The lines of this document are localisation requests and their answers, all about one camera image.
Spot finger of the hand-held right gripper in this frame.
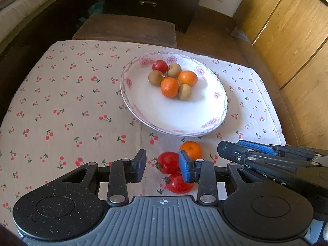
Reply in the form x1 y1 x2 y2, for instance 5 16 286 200
236 140 322 162
217 140 299 174

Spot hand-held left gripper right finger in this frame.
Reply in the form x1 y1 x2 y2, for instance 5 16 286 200
179 150 267 207

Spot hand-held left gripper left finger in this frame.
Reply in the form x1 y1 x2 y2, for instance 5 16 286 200
47 149 147 208

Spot large red tomato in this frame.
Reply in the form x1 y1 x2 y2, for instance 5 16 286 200
164 173 195 195
155 152 181 175

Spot orange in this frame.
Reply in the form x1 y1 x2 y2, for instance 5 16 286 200
160 77 179 98
179 141 203 161
178 71 199 87

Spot white floral rim plate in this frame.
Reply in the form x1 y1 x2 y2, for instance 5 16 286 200
120 51 228 137

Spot small red cherry tomato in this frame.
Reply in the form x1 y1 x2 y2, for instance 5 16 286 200
152 60 169 74

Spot cherry print tablecloth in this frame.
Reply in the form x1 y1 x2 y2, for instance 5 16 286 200
0 40 287 226

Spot wooden wardrobe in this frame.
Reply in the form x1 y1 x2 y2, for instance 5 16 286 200
232 0 328 150

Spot wooden stool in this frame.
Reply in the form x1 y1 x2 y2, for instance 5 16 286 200
72 14 178 49

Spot small green bag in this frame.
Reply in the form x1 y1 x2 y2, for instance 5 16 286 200
78 0 107 28

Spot dark wooden bed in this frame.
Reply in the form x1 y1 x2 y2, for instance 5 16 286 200
0 0 103 64

